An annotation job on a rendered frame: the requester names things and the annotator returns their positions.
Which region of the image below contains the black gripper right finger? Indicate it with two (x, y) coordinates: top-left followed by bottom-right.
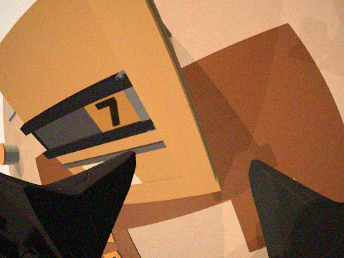
(249, 160), (344, 258)

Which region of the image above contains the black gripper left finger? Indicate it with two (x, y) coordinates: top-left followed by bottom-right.
(0, 151), (137, 258)

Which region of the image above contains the cream paper ticket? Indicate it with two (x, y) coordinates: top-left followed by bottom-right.
(83, 163), (143, 184)

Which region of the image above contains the grey cylinder with orange lid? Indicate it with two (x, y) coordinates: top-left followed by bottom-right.
(0, 143), (20, 166)

